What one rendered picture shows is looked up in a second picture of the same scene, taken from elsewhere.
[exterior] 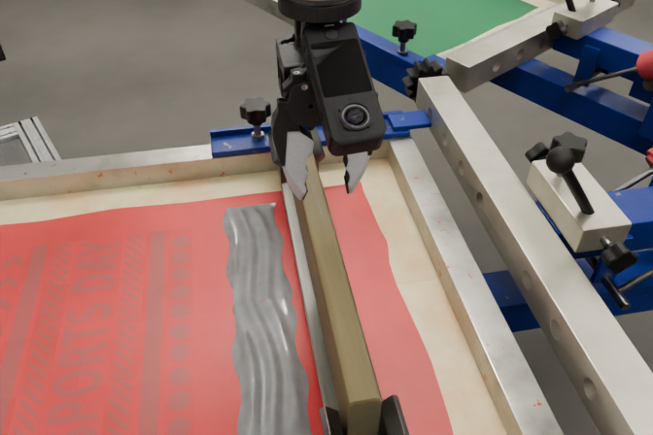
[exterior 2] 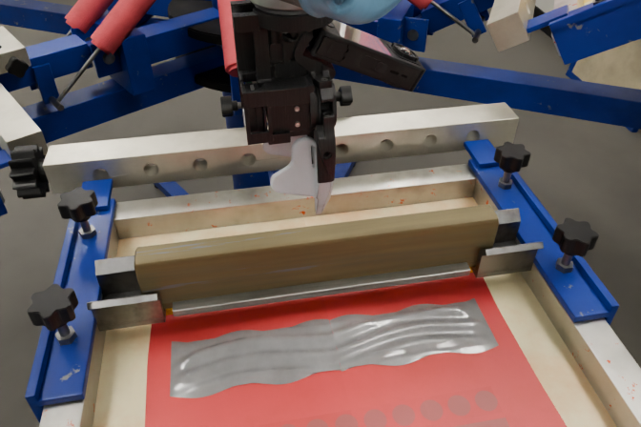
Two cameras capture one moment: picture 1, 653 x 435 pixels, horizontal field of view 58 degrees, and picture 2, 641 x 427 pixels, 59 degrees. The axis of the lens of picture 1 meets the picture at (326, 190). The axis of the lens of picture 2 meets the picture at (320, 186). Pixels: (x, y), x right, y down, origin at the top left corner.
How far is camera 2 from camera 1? 66 cm
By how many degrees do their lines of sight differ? 67
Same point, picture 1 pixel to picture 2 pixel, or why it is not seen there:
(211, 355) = (403, 383)
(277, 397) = (443, 321)
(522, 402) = (432, 177)
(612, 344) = (408, 117)
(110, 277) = not seen: outside the picture
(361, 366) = (466, 211)
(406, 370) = not seen: hidden behind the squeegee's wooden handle
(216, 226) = (204, 404)
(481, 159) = (210, 141)
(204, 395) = (448, 383)
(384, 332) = not seen: hidden behind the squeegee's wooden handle
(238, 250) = (258, 370)
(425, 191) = (211, 200)
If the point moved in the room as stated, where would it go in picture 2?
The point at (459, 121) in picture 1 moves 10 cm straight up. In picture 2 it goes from (144, 147) to (130, 82)
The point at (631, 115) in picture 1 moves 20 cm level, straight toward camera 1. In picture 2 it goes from (103, 93) to (177, 120)
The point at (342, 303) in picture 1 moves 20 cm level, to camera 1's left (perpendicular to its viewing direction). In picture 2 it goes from (407, 219) to (436, 374)
